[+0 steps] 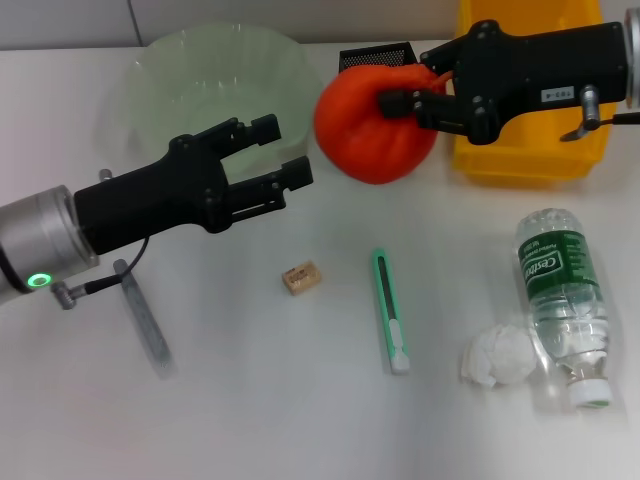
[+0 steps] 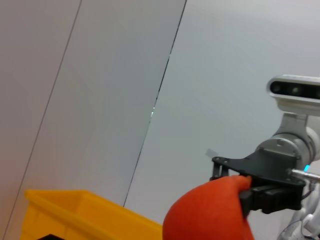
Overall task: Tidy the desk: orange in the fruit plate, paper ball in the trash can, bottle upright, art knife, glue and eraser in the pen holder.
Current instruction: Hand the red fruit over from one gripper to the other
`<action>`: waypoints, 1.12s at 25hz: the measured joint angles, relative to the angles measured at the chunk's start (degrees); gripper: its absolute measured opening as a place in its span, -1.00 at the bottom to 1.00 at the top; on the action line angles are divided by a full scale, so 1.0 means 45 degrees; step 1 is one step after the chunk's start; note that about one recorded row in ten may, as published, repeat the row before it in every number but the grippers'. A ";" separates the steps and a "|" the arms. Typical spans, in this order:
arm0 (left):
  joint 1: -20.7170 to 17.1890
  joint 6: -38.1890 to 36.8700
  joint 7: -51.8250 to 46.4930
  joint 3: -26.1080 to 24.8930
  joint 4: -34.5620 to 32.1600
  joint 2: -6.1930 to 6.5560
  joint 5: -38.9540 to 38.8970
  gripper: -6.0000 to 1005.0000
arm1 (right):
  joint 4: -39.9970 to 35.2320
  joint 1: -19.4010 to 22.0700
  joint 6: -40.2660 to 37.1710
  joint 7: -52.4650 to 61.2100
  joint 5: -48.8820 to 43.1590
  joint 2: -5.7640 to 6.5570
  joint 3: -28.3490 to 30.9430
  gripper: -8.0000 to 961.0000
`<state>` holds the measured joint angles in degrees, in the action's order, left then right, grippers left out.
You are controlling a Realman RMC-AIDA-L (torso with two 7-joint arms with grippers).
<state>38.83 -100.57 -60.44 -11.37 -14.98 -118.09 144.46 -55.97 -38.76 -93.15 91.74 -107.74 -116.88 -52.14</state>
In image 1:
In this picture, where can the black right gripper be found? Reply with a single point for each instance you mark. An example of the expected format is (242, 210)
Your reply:
(540, 65)

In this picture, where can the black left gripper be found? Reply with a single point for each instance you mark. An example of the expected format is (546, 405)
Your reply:
(150, 195)

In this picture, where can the orange fruit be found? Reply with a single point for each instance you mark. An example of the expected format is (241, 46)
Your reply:
(360, 130)

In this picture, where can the tan eraser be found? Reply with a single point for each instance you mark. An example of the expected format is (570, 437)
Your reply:
(302, 276)

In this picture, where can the green utility knife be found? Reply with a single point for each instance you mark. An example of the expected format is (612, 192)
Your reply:
(396, 340)

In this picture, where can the clear green-label water bottle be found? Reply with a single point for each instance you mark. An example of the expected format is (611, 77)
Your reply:
(560, 270)

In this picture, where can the white paper ball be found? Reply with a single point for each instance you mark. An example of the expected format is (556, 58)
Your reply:
(500, 355)

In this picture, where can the black mesh pen holder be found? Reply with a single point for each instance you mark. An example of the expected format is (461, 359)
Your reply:
(375, 55)

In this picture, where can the pale green glass fruit bowl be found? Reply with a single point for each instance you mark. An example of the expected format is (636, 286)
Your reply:
(200, 85)

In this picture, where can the grey marker pen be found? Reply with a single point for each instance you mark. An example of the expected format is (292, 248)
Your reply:
(145, 320)

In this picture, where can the yellow plastic bin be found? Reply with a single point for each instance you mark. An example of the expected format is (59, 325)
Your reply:
(525, 165)

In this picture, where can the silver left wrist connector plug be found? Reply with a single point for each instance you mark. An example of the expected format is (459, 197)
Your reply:
(106, 175)

